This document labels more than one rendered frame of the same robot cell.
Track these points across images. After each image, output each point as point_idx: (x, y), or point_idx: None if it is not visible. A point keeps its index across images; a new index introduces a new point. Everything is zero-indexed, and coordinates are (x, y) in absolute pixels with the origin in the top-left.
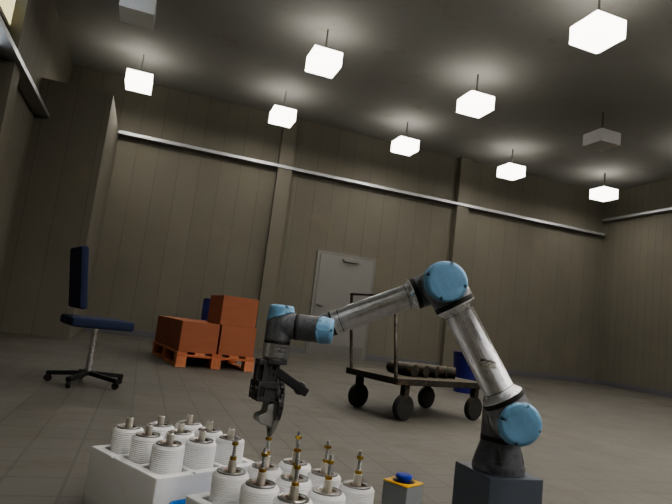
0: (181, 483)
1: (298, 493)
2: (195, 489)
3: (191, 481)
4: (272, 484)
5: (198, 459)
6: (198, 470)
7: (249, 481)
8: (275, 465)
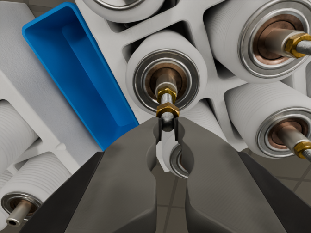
0: (79, 153)
1: None
2: (69, 127)
3: (69, 141)
4: (304, 115)
5: (22, 145)
6: (45, 138)
7: (270, 149)
8: (164, 55)
